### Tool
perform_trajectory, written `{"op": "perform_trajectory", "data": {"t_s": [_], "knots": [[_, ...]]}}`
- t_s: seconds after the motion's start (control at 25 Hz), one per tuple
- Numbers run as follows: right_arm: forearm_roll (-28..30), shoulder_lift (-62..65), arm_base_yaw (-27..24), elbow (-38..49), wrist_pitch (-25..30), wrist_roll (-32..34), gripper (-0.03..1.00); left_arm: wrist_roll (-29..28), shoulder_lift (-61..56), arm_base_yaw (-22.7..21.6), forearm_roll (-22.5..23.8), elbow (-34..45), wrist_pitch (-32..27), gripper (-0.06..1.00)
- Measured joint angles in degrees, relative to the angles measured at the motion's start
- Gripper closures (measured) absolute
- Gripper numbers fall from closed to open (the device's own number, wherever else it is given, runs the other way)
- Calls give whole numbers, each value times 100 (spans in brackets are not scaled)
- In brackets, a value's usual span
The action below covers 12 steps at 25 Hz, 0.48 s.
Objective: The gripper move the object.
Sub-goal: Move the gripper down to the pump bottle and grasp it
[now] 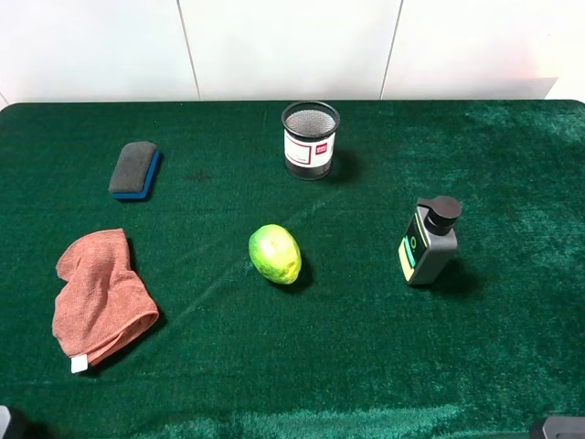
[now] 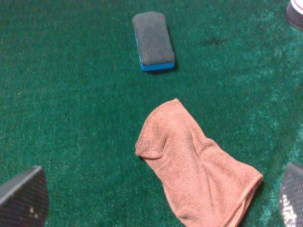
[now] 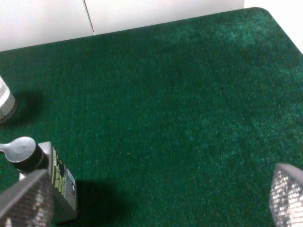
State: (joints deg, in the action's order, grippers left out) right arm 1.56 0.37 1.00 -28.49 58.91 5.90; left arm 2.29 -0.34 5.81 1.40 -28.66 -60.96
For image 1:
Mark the orange folded cloth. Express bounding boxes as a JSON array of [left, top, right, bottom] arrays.
[[52, 229, 159, 374]]

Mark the green velvet table cloth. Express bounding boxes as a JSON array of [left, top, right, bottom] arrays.
[[1, 101, 584, 438]]

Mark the blue grey whiteboard eraser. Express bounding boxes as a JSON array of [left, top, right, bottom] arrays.
[[108, 141, 160, 200]]

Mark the green yellow mango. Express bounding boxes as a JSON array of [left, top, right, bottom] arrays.
[[249, 224, 302, 284]]

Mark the black mesh pen cup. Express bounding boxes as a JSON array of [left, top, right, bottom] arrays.
[[281, 101, 341, 180]]

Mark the grey pump bottle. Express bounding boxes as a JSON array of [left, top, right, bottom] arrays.
[[398, 196, 462, 285]]

